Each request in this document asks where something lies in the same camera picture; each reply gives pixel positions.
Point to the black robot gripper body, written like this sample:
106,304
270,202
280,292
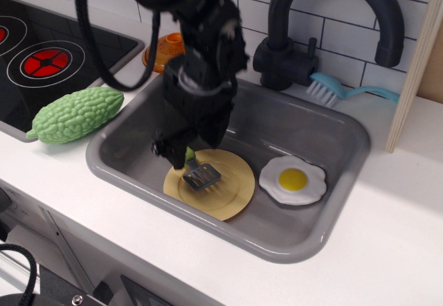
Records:
188,108

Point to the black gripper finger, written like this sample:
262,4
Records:
213,129
176,152

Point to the green handled grey spatula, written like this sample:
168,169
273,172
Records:
199,176

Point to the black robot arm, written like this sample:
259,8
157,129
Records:
200,84

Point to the yellow plate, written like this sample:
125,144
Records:
222,200

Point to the grey sink basin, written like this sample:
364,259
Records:
264,125

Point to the black faucet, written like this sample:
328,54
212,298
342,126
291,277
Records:
281,65

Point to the toy fried egg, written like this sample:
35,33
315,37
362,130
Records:
293,181

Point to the green toy bitter melon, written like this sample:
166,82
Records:
75,115

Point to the light blue dish brush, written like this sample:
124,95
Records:
326,90

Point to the black toy stove top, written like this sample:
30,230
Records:
43,57

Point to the wooden side panel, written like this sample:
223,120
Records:
416,70

